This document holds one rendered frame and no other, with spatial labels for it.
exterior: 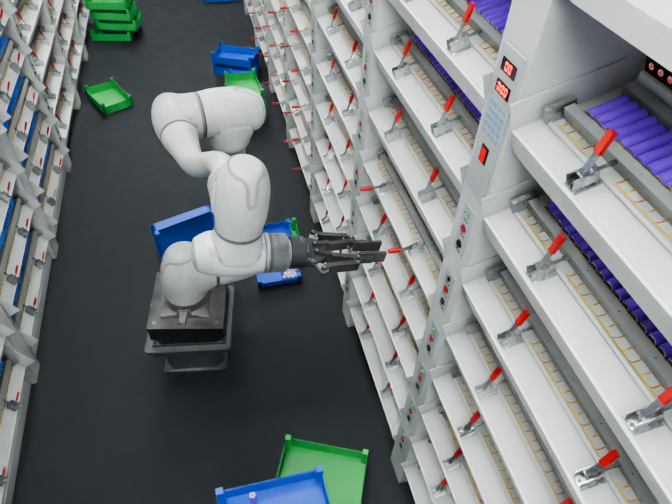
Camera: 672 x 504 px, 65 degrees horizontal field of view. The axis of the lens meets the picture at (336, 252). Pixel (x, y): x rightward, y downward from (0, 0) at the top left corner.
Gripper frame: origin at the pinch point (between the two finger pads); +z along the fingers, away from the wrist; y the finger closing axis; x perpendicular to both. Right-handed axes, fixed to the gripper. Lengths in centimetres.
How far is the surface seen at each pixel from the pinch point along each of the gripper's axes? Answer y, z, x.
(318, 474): -25, -6, 64
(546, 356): -41.7, 18.3, -13.3
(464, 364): -28.6, 16.5, 8.2
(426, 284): -4.2, 16.6, 8.1
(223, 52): 310, 3, 93
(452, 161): -3.0, 9.6, -28.7
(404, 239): 12.7, 16.6, 8.1
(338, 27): 105, 16, -13
